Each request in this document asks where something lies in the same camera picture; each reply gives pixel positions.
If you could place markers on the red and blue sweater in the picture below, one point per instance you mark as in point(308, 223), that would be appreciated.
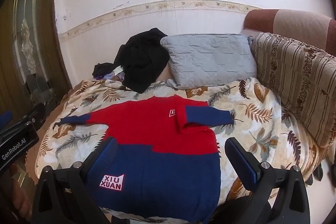
point(157, 134)

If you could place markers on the small dark cloth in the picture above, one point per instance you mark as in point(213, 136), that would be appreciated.
point(103, 69)

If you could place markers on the red and beige headboard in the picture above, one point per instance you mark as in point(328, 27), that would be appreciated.
point(288, 22)

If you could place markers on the striped brown cushion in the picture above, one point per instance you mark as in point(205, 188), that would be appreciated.
point(296, 82)

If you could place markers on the purple plastic bag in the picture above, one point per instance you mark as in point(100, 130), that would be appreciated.
point(115, 75)

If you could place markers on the black garment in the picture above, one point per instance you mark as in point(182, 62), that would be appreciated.
point(141, 61)

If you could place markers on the grey quilted pillow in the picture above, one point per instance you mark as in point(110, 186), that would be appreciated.
point(210, 58)

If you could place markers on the dark shoe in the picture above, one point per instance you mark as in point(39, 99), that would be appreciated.
point(310, 179)
point(319, 172)

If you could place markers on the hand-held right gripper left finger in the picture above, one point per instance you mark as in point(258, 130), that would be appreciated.
point(103, 158)

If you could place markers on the wooden door with glass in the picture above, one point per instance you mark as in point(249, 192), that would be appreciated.
point(29, 43)

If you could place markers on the leaf print blanket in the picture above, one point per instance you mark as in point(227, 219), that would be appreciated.
point(262, 119)

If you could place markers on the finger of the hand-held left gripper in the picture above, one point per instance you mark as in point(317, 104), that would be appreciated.
point(5, 120)
point(35, 115)

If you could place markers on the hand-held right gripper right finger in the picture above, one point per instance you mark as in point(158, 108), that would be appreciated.
point(249, 174)

